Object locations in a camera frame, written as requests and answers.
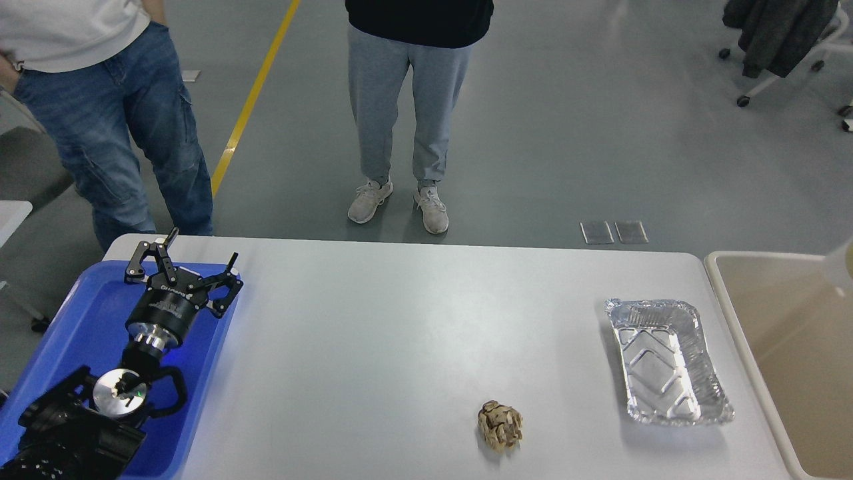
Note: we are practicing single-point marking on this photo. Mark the grey chair left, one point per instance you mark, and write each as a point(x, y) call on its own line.
point(31, 168)

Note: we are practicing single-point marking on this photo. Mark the clear floor plate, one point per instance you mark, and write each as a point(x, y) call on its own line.
point(631, 232)
point(597, 232)

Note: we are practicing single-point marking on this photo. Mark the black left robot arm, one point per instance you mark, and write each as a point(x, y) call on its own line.
point(116, 388)

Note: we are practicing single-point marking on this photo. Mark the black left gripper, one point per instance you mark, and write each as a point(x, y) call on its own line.
point(175, 296)

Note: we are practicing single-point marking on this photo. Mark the person in grey sweatpants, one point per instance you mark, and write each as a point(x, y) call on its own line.
point(432, 41)

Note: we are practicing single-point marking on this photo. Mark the right clear floor plate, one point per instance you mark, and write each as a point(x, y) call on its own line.
point(631, 232)

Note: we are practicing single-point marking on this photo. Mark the crumpled brown paper ball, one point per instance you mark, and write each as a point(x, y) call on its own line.
point(500, 426)

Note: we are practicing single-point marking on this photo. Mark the beige plastic bin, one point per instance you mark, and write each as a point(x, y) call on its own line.
point(792, 329)

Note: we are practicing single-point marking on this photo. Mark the white paper cup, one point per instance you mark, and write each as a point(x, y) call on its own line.
point(837, 267)

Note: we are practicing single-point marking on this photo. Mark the chair with dark jacket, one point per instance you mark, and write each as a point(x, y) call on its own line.
point(776, 36)

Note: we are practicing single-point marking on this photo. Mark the person in blue jeans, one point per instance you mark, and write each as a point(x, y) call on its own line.
point(104, 79)

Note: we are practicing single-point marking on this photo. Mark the left clear floor plate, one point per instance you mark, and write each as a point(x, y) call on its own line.
point(597, 232)

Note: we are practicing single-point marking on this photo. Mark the aluminium foil tray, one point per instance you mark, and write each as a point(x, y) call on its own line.
point(669, 377)

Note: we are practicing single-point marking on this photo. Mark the blue plastic tray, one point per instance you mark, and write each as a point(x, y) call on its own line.
point(89, 331)

